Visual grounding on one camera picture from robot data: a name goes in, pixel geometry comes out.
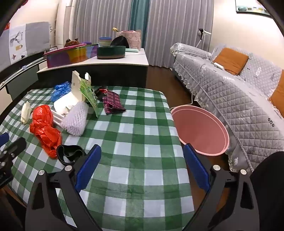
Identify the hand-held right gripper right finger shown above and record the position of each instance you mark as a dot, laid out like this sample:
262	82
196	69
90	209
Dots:
196	166

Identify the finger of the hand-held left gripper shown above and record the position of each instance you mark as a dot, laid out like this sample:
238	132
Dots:
16	145
3	138

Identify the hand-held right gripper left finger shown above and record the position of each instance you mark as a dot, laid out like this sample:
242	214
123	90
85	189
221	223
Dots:
86	166

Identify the black elastic band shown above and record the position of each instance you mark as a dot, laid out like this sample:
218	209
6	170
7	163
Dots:
61	153

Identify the beige paper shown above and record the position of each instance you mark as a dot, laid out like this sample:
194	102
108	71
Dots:
25	112

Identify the pink plastic basin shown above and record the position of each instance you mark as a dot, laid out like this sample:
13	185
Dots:
199	131

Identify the red plastic bag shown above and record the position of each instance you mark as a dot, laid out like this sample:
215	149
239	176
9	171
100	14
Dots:
42	120

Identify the white foam net sleeve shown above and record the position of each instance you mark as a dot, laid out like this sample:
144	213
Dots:
74	120

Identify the dark red checked packet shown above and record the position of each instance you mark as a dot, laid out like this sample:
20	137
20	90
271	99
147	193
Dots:
113	103

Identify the blue plastic bag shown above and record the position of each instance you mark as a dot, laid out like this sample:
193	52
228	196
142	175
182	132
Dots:
60	91

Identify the green snack packet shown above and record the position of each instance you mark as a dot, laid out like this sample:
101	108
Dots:
89	95

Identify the black and red wrapper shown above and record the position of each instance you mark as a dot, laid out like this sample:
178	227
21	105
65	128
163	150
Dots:
99	91

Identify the red green snack wrapper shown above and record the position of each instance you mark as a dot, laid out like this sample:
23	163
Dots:
76	88

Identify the green checked tablecloth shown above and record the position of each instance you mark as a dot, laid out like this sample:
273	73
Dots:
137	144

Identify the dark media cabinet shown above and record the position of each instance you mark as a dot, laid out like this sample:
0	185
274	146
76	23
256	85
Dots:
22	77

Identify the sofa with grey quilted cover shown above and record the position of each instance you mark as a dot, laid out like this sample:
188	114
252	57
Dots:
221	93

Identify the person's dark trouser leg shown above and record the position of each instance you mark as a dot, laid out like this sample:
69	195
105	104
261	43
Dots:
270	188

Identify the colourful striped basket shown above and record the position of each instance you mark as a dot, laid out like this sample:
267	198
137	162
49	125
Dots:
66	57

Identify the white power strip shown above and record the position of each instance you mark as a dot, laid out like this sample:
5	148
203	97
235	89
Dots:
218	65

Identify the grey printed cloth cover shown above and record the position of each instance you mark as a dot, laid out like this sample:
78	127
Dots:
28	37

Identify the orange cushion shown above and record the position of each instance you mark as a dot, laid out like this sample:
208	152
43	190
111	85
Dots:
230	60
278	93

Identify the white-topped coffee table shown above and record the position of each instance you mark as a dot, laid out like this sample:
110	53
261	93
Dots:
124	60

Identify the dark green round bowl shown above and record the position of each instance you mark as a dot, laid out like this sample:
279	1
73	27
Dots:
111	52

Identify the brown teapot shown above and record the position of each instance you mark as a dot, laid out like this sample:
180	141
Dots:
71	42

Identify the mint green tray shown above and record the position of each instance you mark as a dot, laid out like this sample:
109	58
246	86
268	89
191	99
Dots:
133	50

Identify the stack of pastel bowls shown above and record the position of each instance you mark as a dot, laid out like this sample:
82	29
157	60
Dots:
104	41

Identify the white standing air conditioner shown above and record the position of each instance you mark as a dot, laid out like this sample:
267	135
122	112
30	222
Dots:
63	24

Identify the black hat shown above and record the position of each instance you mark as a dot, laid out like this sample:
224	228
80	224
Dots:
119	41

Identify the pink woven basket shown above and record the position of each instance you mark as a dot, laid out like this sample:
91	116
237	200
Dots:
133	38

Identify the grey curtain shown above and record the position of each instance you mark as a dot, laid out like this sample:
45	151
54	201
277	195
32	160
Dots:
99	20
177	28

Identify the yellow knobbed stick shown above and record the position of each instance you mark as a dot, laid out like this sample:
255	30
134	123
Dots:
115	29

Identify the teal curtain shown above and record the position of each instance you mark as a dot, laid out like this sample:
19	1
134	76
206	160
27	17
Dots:
138	22

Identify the small picture frame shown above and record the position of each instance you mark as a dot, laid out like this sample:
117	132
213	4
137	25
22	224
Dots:
54	48

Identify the framed wall picture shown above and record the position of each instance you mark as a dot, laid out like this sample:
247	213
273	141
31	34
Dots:
248	8

